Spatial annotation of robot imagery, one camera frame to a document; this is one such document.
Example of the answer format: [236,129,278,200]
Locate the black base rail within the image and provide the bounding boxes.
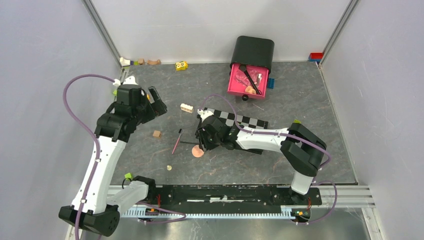
[143,184,323,215]

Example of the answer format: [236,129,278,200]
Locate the wooden arch block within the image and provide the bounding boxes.
[146,59,162,65]

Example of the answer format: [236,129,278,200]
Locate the black makeup brush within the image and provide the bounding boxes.
[238,64,262,95]

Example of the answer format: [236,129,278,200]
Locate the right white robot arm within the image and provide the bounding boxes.
[196,109,327,204]

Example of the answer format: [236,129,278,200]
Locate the red blue blocks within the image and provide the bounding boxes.
[308,52,324,63]

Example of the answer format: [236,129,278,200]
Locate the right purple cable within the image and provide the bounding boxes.
[198,94,339,225]

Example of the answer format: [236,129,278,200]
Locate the white lego brick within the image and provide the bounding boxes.
[180,103,194,113]

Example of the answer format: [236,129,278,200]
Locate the brown wooden cube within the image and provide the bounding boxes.
[152,130,162,139]

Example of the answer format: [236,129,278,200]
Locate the round pink powder puff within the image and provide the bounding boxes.
[191,145,205,158]

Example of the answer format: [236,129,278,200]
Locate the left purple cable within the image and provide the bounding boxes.
[62,74,188,240]

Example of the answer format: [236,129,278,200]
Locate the white toy block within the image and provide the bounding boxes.
[119,57,132,67]

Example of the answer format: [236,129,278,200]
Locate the purple cable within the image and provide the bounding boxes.
[198,94,339,225]
[62,74,188,240]

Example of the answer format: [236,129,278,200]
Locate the clear plastic wrapper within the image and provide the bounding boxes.
[233,65,264,89]

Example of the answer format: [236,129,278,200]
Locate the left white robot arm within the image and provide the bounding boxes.
[58,74,167,240]

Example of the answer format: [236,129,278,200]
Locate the yellow toy block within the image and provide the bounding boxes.
[175,61,188,71]

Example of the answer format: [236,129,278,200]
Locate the pink lip gloss wand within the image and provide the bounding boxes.
[171,128,183,155]

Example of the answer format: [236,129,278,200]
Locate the blue block behind cabinet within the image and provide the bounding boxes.
[267,78,275,89]

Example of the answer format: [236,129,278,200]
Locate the small green block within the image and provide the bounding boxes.
[124,172,134,182]

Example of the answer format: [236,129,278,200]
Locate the black white chessboard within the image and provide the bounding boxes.
[198,106,269,156]

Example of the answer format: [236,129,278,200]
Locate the black drawer cabinet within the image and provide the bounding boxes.
[230,35,275,73]

